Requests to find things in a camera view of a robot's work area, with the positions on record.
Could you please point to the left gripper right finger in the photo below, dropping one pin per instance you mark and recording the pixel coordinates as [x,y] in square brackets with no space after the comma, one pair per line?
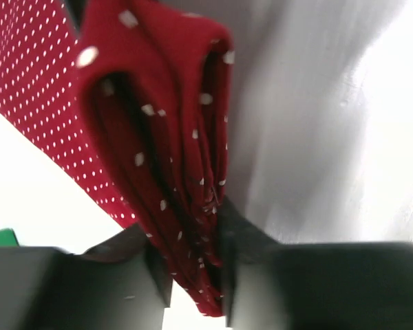
[270,285]

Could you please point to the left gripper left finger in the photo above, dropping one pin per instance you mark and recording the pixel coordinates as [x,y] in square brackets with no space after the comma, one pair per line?
[121,283]

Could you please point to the red polka dot skirt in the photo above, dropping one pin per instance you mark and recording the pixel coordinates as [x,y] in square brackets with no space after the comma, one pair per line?
[131,100]

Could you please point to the green plastic tray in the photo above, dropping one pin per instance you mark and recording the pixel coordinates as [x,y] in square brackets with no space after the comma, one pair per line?
[8,238]

